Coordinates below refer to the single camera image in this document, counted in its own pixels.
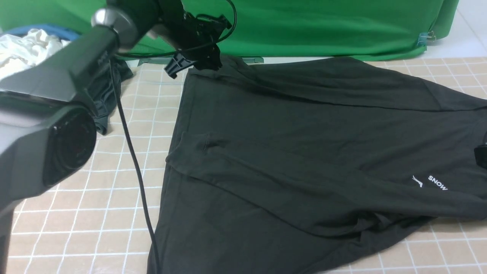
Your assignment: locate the white crumpled shirt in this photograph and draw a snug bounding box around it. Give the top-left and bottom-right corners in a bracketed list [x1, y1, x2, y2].
[0, 29, 71, 79]

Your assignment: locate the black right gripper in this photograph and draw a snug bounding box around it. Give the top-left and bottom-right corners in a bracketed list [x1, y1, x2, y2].
[474, 143, 487, 170]

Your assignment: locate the beige checkered tablecloth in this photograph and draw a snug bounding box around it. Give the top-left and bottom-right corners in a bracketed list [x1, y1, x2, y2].
[6, 61, 486, 274]

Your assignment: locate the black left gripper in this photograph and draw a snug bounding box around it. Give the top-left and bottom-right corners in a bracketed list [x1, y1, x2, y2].
[160, 0, 232, 79]

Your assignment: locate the dark gray long-sleeve shirt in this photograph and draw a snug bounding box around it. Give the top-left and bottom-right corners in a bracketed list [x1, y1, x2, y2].
[147, 56, 486, 274]

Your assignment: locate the blue binder clip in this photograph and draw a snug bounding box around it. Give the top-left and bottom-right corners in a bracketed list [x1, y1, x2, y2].
[416, 30, 437, 47]

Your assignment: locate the dark teal crumpled garment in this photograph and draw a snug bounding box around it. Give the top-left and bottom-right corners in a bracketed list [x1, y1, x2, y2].
[88, 58, 134, 135]

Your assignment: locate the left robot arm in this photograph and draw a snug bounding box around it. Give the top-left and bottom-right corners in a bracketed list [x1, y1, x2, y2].
[0, 0, 238, 274]

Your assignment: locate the green backdrop cloth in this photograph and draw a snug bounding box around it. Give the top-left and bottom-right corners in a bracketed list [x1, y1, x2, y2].
[0, 0, 459, 61]

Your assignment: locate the blue crumpled garment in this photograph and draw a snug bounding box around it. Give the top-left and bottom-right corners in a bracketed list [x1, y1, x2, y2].
[1, 24, 80, 41]

